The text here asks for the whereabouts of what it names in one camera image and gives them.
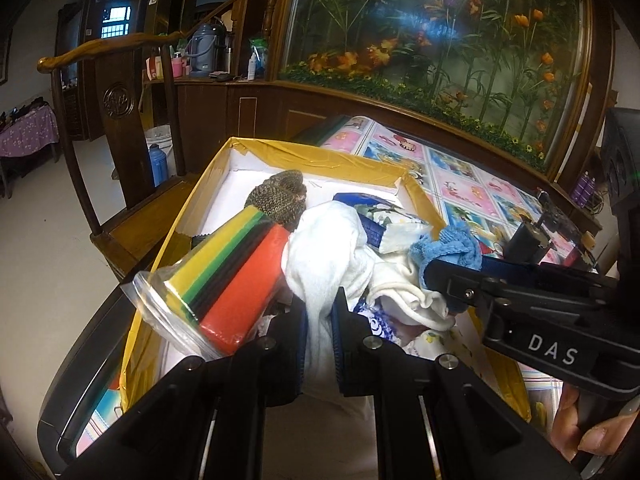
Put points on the white soft cloth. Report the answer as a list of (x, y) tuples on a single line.
[(325, 250)]

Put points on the glass panel with artificial flowers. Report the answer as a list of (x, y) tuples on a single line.
[(425, 35)]

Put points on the blue and white plastic bag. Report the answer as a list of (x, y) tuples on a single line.
[(382, 327)]

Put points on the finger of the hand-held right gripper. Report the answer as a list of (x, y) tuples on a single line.
[(465, 280)]

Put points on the blue-grey thermos jug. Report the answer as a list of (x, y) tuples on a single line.
[(205, 50)]

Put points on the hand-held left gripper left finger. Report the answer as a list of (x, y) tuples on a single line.
[(295, 355)]

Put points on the black motor with shaft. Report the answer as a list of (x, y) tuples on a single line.
[(525, 245)]

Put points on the red and white box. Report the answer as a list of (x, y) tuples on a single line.
[(154, 69)]

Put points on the lemon print tissue pack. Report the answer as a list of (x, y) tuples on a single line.
[(430, 342)]

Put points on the barred window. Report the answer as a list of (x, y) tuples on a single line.
[(116, 22)]

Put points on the purple floral table cover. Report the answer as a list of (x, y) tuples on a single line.
[(25, 135)]

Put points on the brown knitted hat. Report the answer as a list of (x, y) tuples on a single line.
[(280, 195)]

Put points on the blue flask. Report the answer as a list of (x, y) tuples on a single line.
[(157, 165)]

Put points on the black motor with tape roll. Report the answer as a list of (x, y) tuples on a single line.
[(560, 212)]

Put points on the wooden chair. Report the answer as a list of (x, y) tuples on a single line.
[(117, 105)]

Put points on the person's right hand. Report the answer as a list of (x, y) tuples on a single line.
[(610, 435)]

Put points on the yellow-edged white box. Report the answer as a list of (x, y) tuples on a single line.
[(310, 152)]

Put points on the blue knitted cloth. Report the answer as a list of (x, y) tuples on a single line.
[(450, 247)]

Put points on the white plastic bottle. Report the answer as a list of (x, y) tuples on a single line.
[(252, 67)]

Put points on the orange-sided multicolour foam pack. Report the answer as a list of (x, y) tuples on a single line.
[(240, 285)]

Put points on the green packet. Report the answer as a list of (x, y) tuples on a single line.
[(262, 55)]

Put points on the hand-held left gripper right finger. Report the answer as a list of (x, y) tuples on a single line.
[(342, 360)]

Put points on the pink cup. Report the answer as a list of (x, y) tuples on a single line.
[(177, 67)]

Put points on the white bucket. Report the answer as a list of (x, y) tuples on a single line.
[(160, 137)]

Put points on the blue tissue packet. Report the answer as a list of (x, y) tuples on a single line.
[(370, 230)]

